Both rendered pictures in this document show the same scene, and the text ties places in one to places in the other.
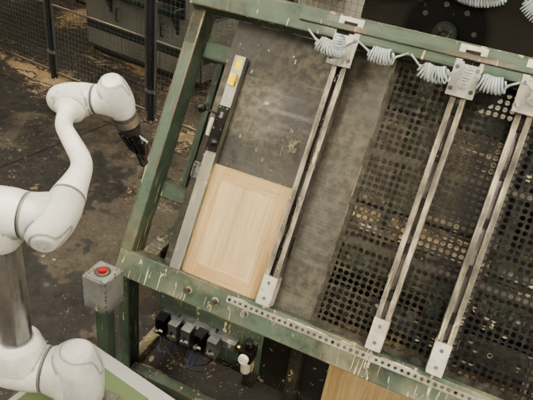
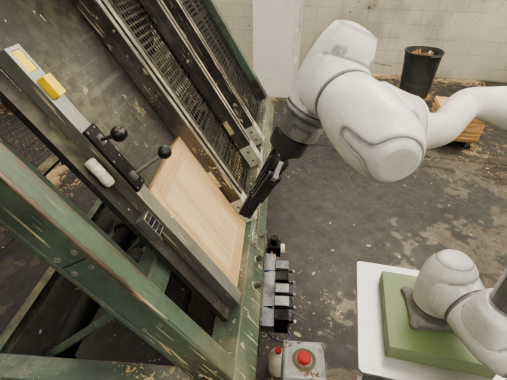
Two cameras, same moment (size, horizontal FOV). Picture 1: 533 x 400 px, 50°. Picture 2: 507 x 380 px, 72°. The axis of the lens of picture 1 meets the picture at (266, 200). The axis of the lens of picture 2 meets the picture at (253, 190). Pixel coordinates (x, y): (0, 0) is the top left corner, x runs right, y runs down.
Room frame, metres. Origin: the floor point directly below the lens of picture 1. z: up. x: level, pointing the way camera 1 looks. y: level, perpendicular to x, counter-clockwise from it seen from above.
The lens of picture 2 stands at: (2.07, 1.09, 1.91)
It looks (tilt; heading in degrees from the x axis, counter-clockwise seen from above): 36 degrees down; 254
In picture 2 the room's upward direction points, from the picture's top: straight up
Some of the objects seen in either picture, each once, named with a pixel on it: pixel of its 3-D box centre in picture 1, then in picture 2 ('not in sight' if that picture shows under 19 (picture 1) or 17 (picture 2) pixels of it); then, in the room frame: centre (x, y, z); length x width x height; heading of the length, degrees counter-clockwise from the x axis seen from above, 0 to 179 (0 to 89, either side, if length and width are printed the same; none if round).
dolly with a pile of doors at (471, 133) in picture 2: not in sight; (449, 121); (-1.11, -1.82, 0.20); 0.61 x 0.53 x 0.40; 61
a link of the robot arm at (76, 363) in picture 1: (76, 371); (447, 281); (1.24, 0.54, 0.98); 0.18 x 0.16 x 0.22; 89
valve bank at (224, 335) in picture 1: (201, 343); (278, 287); (1.70, 0.19, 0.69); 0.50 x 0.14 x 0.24; 69
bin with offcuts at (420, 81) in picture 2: not in sight; (418, 74); (-1.57, -3.04, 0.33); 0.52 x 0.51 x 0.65; 61
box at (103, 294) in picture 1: (103, 288); (301, 375); (1.79, 0.63, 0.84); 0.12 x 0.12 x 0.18; 69
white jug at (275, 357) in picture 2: not in sight; (277, 359); (1.68, 0.20, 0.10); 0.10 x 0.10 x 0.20
